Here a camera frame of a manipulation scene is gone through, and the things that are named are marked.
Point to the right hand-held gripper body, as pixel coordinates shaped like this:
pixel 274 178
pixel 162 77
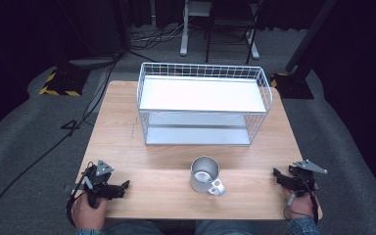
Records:
pixel 303 181

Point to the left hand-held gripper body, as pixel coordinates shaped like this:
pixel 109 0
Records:
pixel 94 181

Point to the person's right hand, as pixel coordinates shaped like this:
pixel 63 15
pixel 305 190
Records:
pixel 302 207

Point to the person's left hand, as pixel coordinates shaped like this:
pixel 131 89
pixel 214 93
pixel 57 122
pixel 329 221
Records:
pixel 86 215

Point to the silver metal cup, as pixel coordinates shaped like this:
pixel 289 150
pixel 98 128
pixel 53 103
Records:
pixel 202 184

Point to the black yellow striped stand base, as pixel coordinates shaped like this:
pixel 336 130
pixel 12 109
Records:
pixel 292 86
pixel 63 81

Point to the black slanted pole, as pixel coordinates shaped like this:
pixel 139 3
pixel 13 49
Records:
pixel 310 36

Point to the black metal chair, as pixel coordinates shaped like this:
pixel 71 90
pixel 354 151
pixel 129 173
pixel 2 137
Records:
pixel 231 21

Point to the white desk frame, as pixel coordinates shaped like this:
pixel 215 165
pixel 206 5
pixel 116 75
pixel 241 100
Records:
pixel 184 39

